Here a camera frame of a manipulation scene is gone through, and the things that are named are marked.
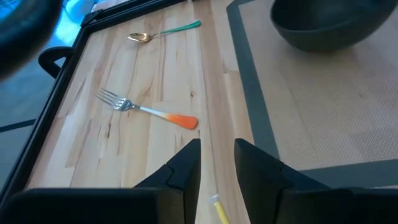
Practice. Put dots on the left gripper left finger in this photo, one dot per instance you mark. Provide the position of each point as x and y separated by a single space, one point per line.
174 199

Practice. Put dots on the black bowl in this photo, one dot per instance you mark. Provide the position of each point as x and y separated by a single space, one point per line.
326 28

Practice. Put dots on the beige placemat dark border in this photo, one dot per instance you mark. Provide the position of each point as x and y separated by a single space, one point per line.
326 109

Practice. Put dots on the yellow straw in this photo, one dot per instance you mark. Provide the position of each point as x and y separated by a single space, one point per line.
221 213

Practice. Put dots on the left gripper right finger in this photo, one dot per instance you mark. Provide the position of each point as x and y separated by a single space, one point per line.
264 186

